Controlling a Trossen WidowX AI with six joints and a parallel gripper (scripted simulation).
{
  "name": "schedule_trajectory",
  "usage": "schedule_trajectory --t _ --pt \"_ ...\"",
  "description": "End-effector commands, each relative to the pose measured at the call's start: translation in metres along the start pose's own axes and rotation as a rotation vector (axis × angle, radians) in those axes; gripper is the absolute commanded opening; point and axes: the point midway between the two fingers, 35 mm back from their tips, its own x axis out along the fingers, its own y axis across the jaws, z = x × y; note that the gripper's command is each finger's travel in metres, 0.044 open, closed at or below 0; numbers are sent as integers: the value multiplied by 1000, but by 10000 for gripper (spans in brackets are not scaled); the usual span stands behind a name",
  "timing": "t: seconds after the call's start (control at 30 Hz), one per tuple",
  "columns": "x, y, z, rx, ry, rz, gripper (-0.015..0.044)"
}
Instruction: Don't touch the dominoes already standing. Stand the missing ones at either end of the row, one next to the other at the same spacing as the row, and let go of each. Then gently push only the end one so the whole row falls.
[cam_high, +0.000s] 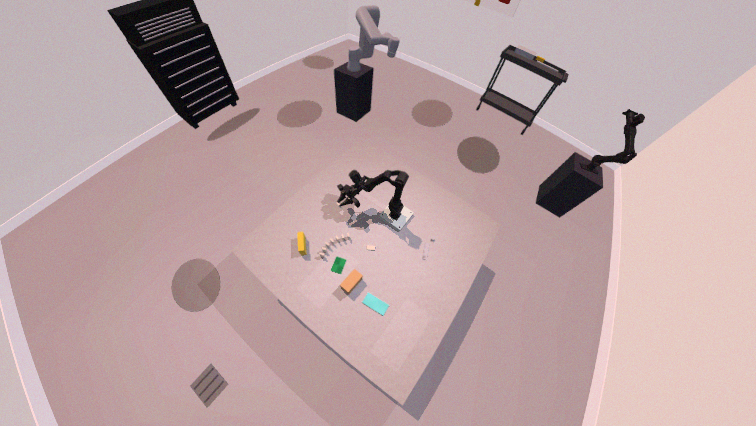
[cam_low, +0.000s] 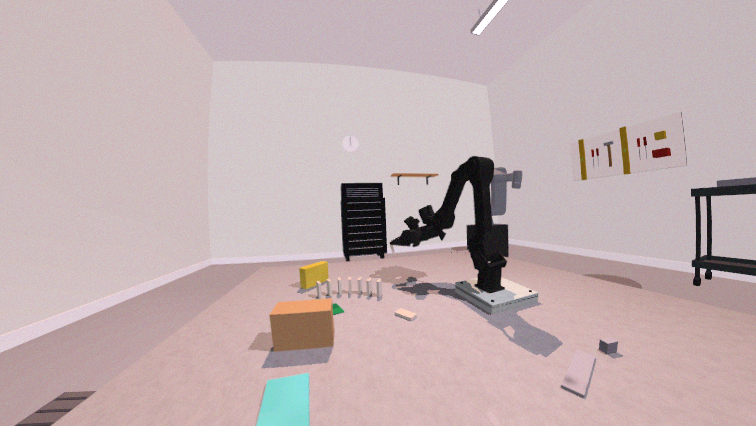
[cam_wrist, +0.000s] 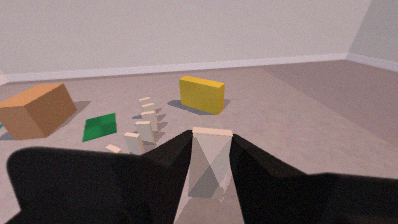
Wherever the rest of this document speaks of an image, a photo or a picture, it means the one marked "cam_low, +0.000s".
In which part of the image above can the orange-brown box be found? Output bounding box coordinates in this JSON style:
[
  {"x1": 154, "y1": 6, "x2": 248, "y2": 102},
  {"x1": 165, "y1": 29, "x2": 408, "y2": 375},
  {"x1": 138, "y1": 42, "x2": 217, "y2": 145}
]
[{"x1": 269, "y1": 298, "x2": 335, "y2": 352}]

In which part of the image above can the yellow rectangular block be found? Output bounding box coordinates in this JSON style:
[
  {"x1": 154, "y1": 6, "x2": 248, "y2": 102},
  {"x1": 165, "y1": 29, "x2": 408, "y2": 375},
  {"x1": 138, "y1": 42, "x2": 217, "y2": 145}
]
[{"x1": 299, "y1": 261, "x2": 328, "y2": 289}]

